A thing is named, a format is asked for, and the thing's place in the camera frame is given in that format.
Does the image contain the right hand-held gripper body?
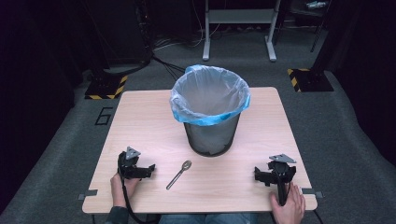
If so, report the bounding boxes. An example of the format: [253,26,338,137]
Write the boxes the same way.
[267,153,298,206]

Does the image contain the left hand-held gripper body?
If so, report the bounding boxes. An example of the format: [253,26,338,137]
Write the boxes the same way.
[117,146,142,181]

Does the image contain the metal spoon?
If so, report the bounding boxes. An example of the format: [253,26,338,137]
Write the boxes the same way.
[165,160,193,191]

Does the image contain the black mesh trash bin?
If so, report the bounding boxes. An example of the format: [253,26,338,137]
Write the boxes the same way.
[183,112,242,158]

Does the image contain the blue plastic bin liner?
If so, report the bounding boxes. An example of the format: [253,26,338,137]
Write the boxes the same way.
[169,63,252,127]

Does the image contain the person's left hand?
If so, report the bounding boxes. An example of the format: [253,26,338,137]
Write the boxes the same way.
[109,173,141,208]

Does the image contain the person's right hand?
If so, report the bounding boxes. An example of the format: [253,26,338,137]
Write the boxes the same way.
[269,181,306,224]

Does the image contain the grey tape strip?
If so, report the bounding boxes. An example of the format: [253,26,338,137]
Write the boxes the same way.
[300,187,325,200]
[77,189,99,201]

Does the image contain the person's legs in jeans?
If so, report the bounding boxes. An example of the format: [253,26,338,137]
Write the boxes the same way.
[158,212,260,224]

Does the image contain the black stand pole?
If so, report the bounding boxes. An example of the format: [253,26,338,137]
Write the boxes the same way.
[311,0,353,73]

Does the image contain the dark cabinet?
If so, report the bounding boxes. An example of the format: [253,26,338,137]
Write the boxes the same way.
[82,0,154,74]

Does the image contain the white metal stand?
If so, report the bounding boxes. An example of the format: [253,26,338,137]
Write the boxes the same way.
[202,0,282,63]

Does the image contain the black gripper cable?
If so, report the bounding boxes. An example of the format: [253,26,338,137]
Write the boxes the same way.
[120,174,162,224]

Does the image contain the black yellow striped base plate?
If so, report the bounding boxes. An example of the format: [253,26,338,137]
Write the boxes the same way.
[84,74,129,101]
[287,67,335,93]

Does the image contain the black floor cables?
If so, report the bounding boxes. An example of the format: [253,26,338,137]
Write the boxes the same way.
[151,54,187,80]

